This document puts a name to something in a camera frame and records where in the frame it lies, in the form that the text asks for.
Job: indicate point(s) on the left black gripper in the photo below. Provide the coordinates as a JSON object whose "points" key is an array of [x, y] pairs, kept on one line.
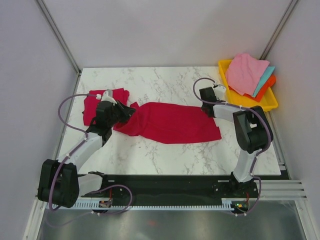
{"points": [[126, 111]]}

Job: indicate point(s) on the red t-shirt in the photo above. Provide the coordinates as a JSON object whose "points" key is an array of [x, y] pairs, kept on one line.
{"points": [[91, 103], [170, 124]]}

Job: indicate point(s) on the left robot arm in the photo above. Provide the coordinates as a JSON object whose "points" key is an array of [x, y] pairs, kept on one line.
{"points": [[60, 183]]}

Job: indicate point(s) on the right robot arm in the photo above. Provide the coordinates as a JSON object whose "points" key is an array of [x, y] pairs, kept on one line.
{"points": [[253, 134]]}

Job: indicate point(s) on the folded red t-shirt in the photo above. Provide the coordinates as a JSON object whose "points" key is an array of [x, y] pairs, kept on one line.
{"points": [[91, 103]]}

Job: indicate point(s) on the pink t-shirt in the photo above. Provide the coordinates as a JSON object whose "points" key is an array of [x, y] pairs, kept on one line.
{"points": [[244, 73]]}

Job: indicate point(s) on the yellow plastic tray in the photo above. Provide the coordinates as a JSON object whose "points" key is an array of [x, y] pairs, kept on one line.
{"points": [[268, 102]]}

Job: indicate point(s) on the light blue t-shirt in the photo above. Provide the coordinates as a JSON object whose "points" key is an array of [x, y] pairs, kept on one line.
{"points": [[264, 78]]}

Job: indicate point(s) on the orange t-shirt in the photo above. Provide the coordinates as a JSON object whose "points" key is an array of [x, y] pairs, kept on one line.
{"points": [[261, 90]]}

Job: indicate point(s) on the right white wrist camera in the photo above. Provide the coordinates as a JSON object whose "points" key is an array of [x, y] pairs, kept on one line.
{"points": [[219, 92]]}

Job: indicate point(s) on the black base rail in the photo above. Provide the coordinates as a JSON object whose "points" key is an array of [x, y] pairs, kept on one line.
{"points": [[170, 190]]}

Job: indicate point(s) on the white slotted cable duct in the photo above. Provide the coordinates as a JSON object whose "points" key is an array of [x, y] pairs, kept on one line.
{"points": [[99, 205]]}

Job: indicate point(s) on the left aluminium frame post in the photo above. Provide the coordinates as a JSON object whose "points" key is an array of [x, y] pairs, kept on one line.
{"points": [[58, 35]]}

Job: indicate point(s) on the aluminium frame post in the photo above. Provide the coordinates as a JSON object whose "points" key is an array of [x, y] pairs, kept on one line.
{"points": [[279, 28], [58, 35]]}

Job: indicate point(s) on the right aluminium frame post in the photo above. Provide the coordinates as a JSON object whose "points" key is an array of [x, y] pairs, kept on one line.
{"points": [[279, 28]]}

